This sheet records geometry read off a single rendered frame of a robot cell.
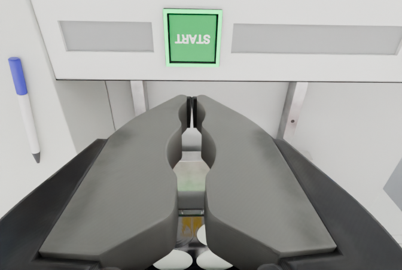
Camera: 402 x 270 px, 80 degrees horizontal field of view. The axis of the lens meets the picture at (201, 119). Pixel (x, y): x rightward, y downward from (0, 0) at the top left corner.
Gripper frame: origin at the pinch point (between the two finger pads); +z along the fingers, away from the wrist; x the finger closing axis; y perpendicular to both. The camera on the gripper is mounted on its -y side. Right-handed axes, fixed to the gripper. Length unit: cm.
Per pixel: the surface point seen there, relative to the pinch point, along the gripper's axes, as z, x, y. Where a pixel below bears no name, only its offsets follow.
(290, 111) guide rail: 25.6, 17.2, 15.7
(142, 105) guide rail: 25.6, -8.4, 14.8
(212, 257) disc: 21, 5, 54
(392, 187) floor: 110, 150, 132
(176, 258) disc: 21, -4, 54
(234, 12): 14.6, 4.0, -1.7
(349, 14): 14.6, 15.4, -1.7
